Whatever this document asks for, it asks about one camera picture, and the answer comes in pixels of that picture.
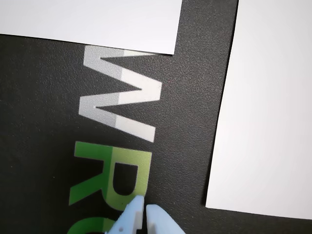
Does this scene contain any black printed mat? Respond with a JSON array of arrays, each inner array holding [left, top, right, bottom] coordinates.
[[0, 0, 312, 234]]

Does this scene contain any white paper sheet marked 1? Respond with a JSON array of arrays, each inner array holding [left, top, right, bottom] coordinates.
[[0, 0, 183, 56]]

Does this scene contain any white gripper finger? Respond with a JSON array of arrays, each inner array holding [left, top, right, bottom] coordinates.
[[145, 204, 187, 234], [104, 195, 145, 234]]

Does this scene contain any white paper sheet marked HOME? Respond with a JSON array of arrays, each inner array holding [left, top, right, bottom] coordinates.
[[205, 0, 312, 220]]

